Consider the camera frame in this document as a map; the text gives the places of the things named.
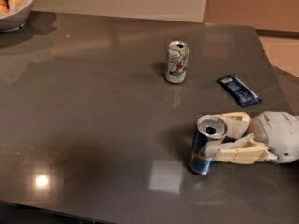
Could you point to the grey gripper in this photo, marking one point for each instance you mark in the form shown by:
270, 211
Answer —
277, 136

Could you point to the silver blue redbull can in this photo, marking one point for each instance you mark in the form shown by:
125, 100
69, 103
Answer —
210, 130

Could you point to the white green 7up can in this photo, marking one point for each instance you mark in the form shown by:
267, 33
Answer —
177, 61

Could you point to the dark blue snack packet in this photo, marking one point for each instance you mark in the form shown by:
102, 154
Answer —
243, 95

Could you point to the grey metal bowl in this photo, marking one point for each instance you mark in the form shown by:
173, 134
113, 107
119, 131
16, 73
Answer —
16, 21

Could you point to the white paper bowl liner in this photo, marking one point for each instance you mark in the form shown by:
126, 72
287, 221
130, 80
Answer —
11, 7

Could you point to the orange fruit middle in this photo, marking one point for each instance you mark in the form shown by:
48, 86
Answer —
14, 2

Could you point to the orange fruit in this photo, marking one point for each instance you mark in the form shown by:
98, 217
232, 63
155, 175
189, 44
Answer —
14, 2
4, 10

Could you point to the orange fruit lower left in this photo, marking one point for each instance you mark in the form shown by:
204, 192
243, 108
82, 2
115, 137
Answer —
4, 10

